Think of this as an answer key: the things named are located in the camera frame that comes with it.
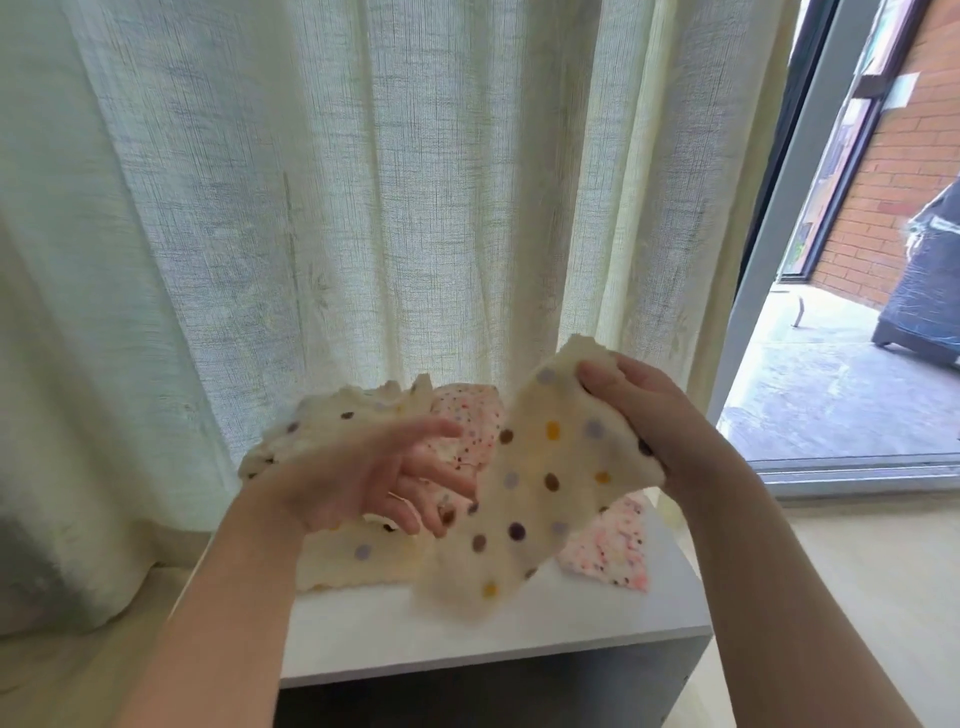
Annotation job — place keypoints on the person's right hand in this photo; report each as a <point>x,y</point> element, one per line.
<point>668,428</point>

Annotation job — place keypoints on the person's left hand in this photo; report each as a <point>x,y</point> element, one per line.
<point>345,473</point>

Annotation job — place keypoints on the pink floral cloths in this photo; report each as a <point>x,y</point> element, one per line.
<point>608,548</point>

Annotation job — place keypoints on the person's right forearm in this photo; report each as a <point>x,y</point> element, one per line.
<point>795,608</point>

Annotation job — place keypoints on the person's left forearm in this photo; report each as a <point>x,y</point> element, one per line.
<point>218,623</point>

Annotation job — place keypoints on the white table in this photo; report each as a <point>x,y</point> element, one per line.
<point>525,623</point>

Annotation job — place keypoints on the dark blue tarpaulin cover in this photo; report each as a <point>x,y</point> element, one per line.
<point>923,278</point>

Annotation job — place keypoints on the white linen curtain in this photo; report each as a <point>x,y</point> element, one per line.
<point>300,180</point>

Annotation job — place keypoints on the white sliding door frame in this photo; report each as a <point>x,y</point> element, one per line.
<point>780,225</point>

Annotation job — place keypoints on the dark balcony window frame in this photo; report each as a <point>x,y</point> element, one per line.
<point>848,150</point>

